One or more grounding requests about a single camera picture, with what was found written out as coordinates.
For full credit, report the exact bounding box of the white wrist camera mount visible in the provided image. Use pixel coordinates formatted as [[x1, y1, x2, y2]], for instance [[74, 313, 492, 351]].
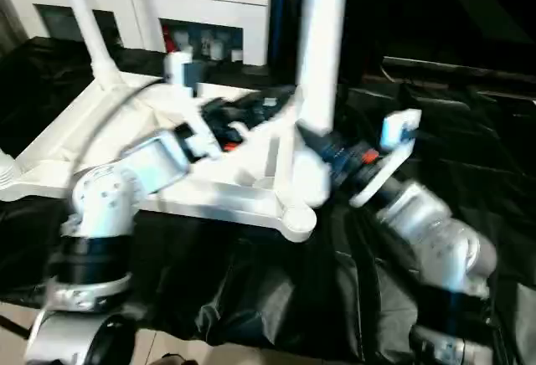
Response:
[[162, 49, 225, 163], [349, 109, 422, 208]]

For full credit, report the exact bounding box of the black plastic mat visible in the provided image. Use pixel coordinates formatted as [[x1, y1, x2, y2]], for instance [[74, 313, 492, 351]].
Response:
[[0, 36, 536, 357]]

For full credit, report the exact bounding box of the white cabinet with glass doors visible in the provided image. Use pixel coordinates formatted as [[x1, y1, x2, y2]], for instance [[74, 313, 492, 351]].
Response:
[[0, 0, 280, 67]]

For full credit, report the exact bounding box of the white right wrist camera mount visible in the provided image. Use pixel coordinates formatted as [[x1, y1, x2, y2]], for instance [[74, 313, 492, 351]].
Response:
[[349, 109, 422, 208]]

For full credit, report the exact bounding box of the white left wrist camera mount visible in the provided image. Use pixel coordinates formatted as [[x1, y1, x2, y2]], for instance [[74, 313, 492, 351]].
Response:
[[162, 49, 225, 163]]

